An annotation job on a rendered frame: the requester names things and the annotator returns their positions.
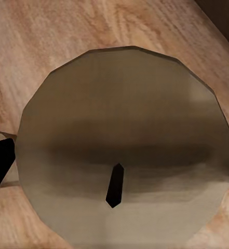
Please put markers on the cabinet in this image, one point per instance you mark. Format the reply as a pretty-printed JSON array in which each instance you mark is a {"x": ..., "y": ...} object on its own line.
[{"x": 218, "y": 12}]

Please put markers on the pillar candle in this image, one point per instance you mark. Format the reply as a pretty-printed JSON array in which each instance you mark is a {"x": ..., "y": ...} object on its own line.
[
  {"x": 123, "y": 148},
  {"x": 11, "y": 178}
]

